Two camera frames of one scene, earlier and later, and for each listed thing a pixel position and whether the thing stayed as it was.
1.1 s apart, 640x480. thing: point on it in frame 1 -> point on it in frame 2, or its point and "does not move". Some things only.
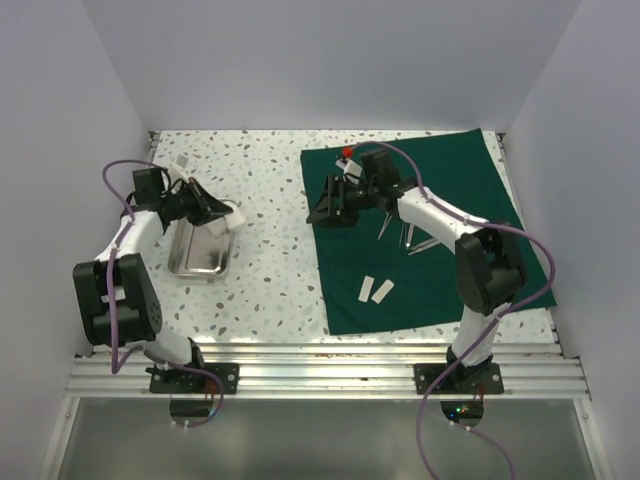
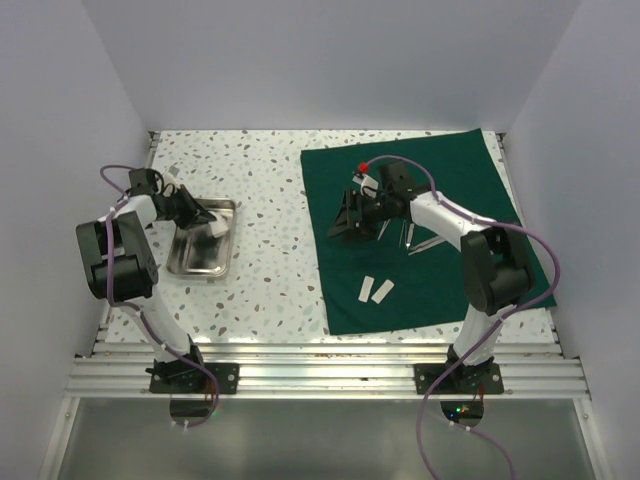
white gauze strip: (366, 288) does not move
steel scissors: (410, 233) does not move
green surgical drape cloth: (392, 271) does not move
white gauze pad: (233, 219) -> (219, 226)
